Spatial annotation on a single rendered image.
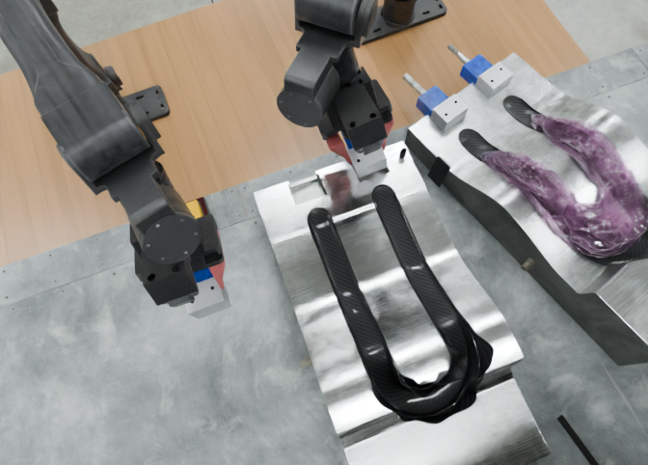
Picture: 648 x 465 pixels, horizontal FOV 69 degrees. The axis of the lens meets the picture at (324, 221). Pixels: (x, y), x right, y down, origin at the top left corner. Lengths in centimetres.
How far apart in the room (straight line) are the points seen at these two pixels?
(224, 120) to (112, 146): 48
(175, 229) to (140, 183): 6
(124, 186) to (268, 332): 39
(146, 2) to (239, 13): 133
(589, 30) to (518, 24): 126
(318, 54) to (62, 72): 26
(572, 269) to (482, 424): 27
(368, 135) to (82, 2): 207
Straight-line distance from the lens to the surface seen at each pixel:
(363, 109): 57
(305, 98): 54
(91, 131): 49
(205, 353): 80
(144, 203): 46
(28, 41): 55
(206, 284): 65
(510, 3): 116
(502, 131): 89
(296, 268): 71
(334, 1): 54
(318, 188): 78
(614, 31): 240
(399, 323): 67
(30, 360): 92
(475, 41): 107
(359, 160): 72
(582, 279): 81
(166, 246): 47
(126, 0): 244
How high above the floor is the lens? 157
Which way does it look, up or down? 69 degrees down
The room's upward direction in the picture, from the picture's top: 5 degrees counter-clockwise
